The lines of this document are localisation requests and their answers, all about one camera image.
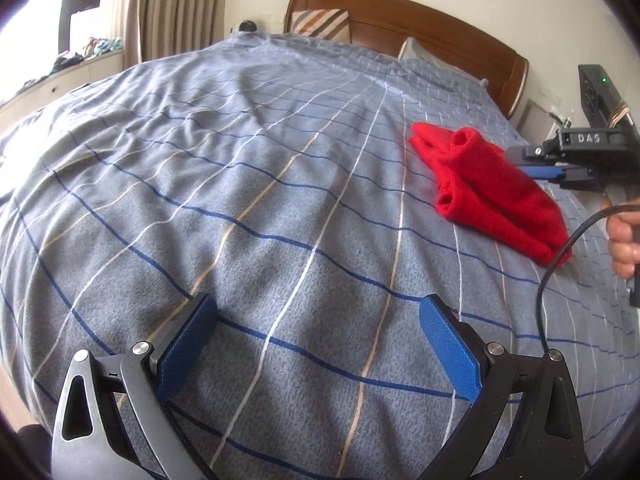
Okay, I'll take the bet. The grey-blue pillow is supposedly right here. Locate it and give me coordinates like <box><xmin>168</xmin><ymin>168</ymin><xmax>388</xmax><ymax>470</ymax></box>
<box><xmin>397</xmin><ymin>36</ymin><xmax>488</xmax><ymax>91</ymax></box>

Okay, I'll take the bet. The person's right hand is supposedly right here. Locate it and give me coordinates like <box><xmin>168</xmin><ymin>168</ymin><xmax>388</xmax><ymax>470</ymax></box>
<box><xmin>606</xmin><ymin>204</ymin><xmax>638</xmax><ymax>281</ymax></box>

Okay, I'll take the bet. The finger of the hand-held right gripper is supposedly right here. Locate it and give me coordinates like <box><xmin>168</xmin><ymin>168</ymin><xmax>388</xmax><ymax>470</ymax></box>
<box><xmin>520</xmin><ymin>162</ymin><xmax>603</xmax><ymax>192</ymax></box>
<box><xmin>505</xmin><ymin>144</ymin><xmax>563</xmax><ymax>164</ymax></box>

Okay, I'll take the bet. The black cable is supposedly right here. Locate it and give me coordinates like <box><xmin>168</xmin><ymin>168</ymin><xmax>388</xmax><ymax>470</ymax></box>
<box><xmin>536</xmin><ymin>200</ymin><xmax>640</xmax><ymax>356</ymax></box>

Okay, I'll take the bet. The red towel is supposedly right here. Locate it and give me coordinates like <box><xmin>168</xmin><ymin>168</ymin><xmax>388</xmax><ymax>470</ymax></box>
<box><xmin>409</xmin><ymin>121</ymin><xmax>575</xmax><ymax>268</ymax></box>

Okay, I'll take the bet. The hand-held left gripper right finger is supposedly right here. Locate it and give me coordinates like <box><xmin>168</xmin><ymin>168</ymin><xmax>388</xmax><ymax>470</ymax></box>
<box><xmin>417</xmin><ymin>294</ymin><xmax>586</xmax><ymax>480</ymax></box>

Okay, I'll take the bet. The grey-blue checked duvet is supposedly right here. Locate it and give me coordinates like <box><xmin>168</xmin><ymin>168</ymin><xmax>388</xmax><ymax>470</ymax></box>
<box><xmin>0</xmin><ymin>30</ymin><xmax>640</xmax><ymax>480</ymax></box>

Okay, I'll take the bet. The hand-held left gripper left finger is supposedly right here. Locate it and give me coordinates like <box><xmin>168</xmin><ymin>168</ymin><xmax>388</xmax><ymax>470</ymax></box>
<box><xmin>50</xmin><ymin>291</ymin><xmax>219</xmax><ymax>480</ymax></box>

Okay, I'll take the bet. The beige curtain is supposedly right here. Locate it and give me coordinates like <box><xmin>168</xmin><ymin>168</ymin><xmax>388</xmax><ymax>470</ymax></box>
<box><xmin>102</xmin><ymin>0</ymin><xmax>233</xmax><ymax>66</ymax></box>

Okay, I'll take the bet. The wooden headboard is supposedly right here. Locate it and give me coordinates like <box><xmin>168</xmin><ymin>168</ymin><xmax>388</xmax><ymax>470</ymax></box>
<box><xmin>284</xmin><ymin>0</ymin><xmax>530</xmax><ymax>121</ymax></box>

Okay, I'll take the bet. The pile of clothes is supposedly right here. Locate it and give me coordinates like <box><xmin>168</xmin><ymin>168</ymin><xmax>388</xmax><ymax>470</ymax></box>
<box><xmin>50</xmin><ymin>36</ymin><xmax>125</xmax><ymax>73</ymax></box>

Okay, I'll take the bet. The striped cushion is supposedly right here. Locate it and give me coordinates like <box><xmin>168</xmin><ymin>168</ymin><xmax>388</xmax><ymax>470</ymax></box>
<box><xmin>291</xmin><ymin>8</ymin><xmax>351</xmax><ymax>43</ymax></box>

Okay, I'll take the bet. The beige window bench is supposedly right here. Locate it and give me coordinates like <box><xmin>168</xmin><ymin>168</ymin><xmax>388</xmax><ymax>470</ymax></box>
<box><xmin>0</xmin><ymin>50</ymin><xmax>126</xmax><ymax>126</ymax></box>

